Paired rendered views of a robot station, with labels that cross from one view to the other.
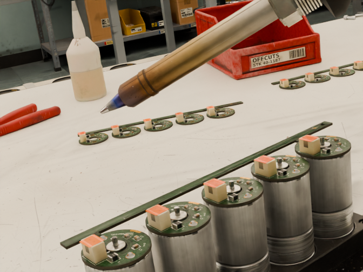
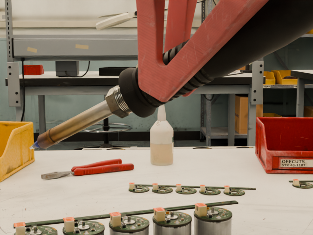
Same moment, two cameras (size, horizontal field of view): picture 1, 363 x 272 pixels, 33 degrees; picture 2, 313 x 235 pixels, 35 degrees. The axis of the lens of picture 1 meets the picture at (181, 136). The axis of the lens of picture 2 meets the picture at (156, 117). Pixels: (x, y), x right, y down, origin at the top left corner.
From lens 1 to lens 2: 13 cm
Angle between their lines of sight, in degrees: 21
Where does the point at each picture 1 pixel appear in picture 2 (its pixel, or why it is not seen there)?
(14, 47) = (181, 126)
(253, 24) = (100, 112)
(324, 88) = not seen: outside the picture
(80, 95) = (153, 160)
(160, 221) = (66, 225)
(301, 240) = not seen: outside the picture
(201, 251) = not seen: outside the picture
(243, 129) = (239, 206)
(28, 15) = (196, 105)
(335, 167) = (212, 228)
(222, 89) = (251, 177)
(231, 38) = (90, 118)
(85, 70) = (159, 143)
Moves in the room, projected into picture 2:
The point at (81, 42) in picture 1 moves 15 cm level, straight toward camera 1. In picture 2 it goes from (160, 124) to (138, 145)
